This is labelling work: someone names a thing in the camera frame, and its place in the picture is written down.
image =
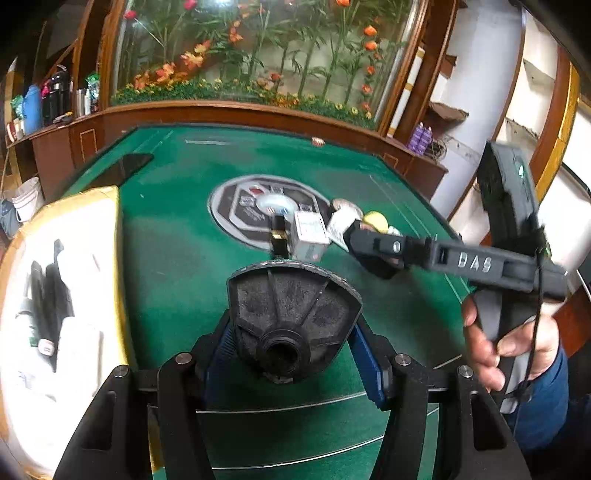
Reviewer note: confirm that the glass flower display case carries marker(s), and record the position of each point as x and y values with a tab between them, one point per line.
277	55

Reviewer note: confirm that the blue thermos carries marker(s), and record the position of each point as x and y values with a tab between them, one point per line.
31	108

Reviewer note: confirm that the steel cup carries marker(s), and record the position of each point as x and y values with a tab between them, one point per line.
80	101

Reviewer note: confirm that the yellow foam roll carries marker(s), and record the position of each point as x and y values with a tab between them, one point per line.
376	220

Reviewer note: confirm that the red white cup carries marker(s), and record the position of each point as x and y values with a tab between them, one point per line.
17	129

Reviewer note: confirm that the black ribbed plastic part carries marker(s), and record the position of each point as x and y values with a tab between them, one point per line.
295	304

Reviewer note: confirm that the brown cardboard piece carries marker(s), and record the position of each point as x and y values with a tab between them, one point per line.
445	110

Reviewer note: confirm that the round table centre panel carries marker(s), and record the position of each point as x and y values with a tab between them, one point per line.
244	207

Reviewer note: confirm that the person's right forearm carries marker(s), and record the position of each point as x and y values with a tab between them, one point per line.
545	406

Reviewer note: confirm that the wooden partition counter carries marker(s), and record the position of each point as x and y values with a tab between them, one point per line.
207	113

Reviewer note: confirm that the blue water jug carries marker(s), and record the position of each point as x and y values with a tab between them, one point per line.
7	217

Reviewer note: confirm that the white foam box yellow tape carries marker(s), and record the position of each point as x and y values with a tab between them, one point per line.
92	221

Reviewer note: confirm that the green white bottle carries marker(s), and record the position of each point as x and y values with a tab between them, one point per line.
93	92

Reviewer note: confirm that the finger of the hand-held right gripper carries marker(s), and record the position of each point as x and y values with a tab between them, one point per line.
374	247

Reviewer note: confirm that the black thermos jug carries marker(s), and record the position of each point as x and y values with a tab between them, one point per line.
55	99

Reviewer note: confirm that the purple bottles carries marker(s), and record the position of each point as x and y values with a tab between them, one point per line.
419	138

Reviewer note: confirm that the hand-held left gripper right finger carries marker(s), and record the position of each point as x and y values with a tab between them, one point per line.
369	364

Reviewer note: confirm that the white bucket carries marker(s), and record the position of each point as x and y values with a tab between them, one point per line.
27	198

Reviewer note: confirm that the green packet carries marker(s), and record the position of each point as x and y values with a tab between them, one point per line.
16	106

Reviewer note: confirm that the pink white small box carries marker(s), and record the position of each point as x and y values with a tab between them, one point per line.
309	233

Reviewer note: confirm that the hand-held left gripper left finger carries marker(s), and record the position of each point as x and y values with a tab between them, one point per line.
219	350

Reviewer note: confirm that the person's right hand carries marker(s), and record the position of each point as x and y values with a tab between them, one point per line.
480	350

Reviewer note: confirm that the black tube gold band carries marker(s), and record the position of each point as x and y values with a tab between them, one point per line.
278	236

